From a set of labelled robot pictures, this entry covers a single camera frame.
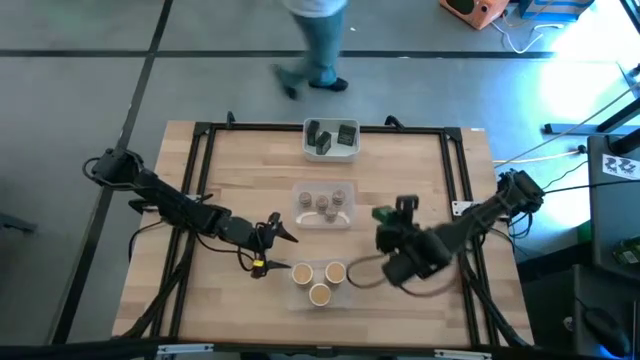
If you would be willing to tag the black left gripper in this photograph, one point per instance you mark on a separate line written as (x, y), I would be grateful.
(247, 237)

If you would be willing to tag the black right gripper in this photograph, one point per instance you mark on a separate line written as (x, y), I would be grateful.
(402, 237)

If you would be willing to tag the gold-lid spice jar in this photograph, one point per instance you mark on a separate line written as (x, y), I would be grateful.
(335, 273)
(302, 274)

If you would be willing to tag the paper cup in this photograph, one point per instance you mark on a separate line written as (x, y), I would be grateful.
(320, 294)

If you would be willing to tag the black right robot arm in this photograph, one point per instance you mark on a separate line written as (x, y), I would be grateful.
(480, 220)

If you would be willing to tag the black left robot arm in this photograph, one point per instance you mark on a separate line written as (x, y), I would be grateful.
(170, 202)

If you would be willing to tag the white plastic bin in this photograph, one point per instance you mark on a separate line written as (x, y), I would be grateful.
(345, 153)

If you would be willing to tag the dark low desk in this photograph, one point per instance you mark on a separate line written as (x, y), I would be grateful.
(550, 310)

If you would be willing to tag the person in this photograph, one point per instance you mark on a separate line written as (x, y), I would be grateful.
(320, 45)

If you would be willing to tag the black floor stand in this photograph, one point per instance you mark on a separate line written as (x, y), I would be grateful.
(575, 129)

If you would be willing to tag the thin grey rod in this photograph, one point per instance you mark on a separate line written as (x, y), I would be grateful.
(575, 125)

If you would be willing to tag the orange speaker box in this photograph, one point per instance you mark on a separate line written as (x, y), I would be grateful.
(482, 15)

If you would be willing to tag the black side desk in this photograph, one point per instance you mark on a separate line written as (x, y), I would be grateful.
(615, 220)

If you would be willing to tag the white printed sticker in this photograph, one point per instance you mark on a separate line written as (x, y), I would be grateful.
(620, 166)

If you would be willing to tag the green circuit board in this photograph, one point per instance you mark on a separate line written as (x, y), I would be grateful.
(627, 255)

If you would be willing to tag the black computer mouse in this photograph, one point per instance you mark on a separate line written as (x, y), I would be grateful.
(605, 325)

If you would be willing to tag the blue box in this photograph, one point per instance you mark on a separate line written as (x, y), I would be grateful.
(555, 10)

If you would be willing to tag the dark floor object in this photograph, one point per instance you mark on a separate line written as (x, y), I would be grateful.
(17, 224)

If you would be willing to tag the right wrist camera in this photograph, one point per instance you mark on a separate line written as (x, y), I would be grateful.
(415, 267)

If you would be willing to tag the silver frame bracket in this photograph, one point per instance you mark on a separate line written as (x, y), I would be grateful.
(459, 207)

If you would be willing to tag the black frame clamp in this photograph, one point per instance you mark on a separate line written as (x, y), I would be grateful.
(230, 119)
(395, 121)

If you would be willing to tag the black aluminium table frame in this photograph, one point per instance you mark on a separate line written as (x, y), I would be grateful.
(260, 128)

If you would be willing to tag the silver table edge bracket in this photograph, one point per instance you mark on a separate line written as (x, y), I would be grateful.
(177, 350)
(462, 354)

